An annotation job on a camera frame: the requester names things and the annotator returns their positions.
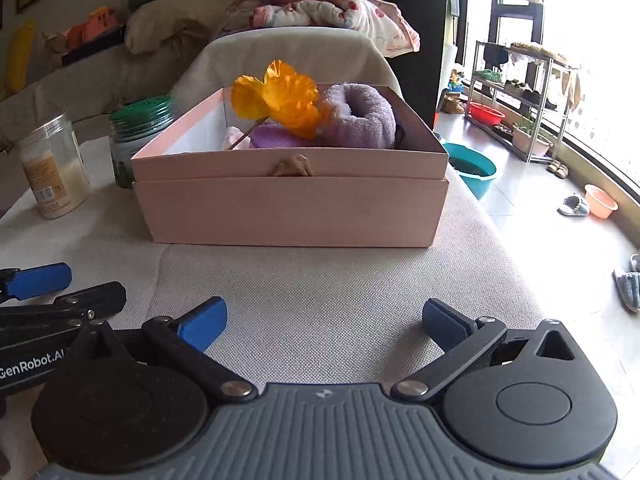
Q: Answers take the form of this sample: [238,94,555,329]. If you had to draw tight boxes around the metal shoe rack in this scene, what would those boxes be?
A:
[465,40,581,163]

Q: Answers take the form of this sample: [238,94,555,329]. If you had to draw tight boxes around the pink white cloth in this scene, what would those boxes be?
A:
[221,126,251,150]

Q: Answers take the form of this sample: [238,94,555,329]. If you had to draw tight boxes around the green lid glass jar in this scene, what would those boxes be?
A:
[109,94,176,190]

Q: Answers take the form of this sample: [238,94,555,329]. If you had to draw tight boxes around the pink planter pot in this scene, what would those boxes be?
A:
[512,125,553,156]

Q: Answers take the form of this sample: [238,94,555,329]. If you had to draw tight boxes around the brown furry plush toy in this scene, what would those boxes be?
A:
[271,156,315,178]

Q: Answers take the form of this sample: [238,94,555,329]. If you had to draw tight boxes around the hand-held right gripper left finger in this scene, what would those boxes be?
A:
[60,296,258,406]

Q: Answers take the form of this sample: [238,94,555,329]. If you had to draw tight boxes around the blue striped slipper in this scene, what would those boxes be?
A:
[612,270,640,313]

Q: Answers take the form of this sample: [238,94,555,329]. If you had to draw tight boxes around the orange artificial flower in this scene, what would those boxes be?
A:
[220,60,331,151]

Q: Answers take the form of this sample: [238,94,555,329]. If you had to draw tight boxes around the pink floral blanket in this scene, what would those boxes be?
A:
[222,0,421,58]

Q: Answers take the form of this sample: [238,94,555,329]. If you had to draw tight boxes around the orange pink basin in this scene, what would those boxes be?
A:
[584,183,619,219]

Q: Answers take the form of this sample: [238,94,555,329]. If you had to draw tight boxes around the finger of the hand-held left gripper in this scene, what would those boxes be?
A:
[0,281,127,331]
[0,262,72,306]

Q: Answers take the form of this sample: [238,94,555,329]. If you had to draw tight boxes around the cream pillow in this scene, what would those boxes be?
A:
[124,0,236,56]

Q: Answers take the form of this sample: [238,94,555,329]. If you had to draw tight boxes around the beige sofa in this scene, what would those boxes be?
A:
[0,27,401,161]

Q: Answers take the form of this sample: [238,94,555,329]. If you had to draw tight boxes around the teal basin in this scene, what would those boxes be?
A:
[442,142,498,201]

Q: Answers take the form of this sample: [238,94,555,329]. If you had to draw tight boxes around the yellow banana plush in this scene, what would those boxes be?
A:
[6,20,37,93]

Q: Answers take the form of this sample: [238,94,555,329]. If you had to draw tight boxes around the purple felt pad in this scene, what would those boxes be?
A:
[248,122,301,149]

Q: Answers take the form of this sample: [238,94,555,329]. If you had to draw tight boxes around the red basin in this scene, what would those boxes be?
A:
[467,102,506,126]

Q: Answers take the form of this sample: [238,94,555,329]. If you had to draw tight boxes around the clear plastic jar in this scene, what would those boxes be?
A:
[15,111,92,221]

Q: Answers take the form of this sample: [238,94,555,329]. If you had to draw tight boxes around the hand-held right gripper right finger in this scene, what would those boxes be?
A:
[390,298,593,406]

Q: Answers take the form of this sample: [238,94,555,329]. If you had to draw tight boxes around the pink cardboard box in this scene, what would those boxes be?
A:
[130,85,449,248]

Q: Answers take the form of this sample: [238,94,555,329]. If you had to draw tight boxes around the purple fluffy ring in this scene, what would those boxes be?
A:
[317,82,398,150]

